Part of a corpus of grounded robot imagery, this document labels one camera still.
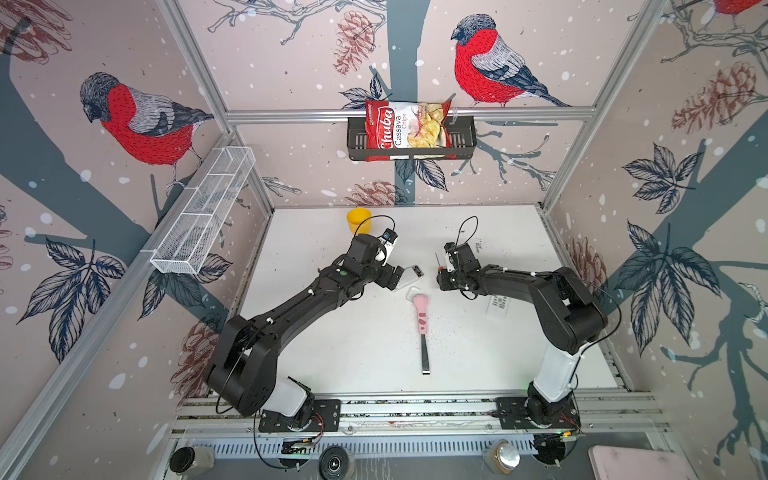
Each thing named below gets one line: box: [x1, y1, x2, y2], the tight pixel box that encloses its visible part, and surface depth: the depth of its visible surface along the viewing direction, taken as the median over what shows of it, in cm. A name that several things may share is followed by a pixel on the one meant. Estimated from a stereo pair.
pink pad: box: [588, 445, 698, 480], surface depth 67 cm
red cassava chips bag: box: [365, 99, 456, 162], surface depth 89 cm
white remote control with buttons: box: [486, 294, 510, 315], surface depth 94 cm
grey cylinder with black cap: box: [169, 446, 215, 473], surface depth 62 cm
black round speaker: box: [318, 445, 350, 480], surface depth 60 cm
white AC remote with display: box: [396, 265, 424, 290], surface depth 102 cm
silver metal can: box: [482, 439, 522, 475], surface depth 60 cm
